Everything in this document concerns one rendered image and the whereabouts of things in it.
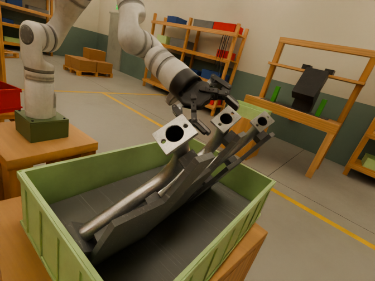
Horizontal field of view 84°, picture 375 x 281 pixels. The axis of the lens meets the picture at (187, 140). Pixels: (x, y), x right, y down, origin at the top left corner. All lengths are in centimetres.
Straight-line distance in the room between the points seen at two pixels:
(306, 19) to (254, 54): 121
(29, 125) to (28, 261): 48
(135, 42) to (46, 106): 50
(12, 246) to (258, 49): 561
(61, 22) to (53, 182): 54
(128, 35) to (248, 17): 561
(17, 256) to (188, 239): 39
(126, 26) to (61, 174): 41
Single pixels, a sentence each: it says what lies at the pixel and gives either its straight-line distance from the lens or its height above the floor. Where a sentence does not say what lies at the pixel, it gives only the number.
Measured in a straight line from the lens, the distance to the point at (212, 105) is 559.
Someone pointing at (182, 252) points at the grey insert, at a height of 85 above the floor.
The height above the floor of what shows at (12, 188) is 74.
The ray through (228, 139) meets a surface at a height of 113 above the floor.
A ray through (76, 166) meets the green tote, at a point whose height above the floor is 94.
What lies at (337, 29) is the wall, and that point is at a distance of 544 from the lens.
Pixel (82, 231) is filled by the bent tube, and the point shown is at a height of 95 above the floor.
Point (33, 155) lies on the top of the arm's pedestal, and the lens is 89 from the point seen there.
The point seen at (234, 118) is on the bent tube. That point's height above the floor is 118.
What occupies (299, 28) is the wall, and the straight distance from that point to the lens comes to 560.
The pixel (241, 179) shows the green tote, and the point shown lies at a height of 90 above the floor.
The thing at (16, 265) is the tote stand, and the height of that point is 79.
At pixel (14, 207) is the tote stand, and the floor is 79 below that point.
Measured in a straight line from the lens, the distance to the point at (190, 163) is 33.
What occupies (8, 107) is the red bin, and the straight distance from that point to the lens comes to 141.
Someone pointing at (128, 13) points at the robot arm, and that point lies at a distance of 63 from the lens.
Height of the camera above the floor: 128
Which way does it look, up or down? 21 degrees down
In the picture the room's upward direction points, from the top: 15 degrees clockwise
